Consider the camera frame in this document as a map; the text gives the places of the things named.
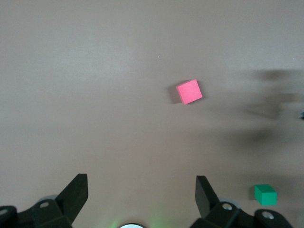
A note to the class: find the red foam cube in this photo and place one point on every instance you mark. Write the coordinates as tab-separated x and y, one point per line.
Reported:
189	91

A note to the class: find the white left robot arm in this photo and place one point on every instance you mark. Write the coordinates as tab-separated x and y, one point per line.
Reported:
131	226

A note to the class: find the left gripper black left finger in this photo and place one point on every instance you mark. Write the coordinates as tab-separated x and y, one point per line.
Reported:
71	197

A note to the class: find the green foam cube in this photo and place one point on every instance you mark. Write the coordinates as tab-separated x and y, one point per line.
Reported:
266	195

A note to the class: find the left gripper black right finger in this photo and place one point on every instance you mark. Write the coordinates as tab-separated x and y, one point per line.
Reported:
209	204

